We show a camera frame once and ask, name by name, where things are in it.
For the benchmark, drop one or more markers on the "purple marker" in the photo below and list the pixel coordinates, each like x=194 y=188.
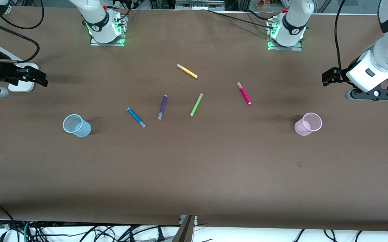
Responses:
x=162 y=107

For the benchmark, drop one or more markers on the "blue marker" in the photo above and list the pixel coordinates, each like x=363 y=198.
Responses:
x=136 y=117

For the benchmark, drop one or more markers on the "aluminium profile bar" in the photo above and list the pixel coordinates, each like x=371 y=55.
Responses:
x=184 y=232

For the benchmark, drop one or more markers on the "pink marker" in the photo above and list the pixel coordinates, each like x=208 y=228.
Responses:
x=244 y=93

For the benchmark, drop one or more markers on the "translucent pink cup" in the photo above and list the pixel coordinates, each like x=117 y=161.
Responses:
x=306 y=126

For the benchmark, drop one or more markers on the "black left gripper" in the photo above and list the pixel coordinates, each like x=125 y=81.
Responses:
x=337 y=76

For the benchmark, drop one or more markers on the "yellow marker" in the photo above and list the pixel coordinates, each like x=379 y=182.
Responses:
x=187 y=71

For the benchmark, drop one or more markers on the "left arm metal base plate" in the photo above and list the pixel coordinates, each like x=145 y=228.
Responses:
x=298 y=48

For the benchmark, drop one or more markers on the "silver frame rail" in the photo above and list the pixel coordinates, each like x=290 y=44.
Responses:
x=199 y=4

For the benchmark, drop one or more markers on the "translucent blue cup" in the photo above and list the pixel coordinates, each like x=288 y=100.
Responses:
x=78 y=127

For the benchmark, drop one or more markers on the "orange toy figure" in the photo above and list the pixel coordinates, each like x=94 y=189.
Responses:
x=260 y=4

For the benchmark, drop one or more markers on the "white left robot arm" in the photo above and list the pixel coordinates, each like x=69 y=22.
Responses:
x=384 y=57

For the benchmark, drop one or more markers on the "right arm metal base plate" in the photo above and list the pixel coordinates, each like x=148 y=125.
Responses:
x=120 y=42

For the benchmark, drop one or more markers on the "black power plug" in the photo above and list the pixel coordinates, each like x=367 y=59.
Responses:
x=161 y=235

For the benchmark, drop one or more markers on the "green marker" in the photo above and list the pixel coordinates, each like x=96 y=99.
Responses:
x=196 y=105

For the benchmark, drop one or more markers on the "white stand base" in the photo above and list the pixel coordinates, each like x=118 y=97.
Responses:
x=22 y=87

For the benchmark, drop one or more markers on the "brown table cover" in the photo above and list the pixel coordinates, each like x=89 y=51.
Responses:
x=194 y=168

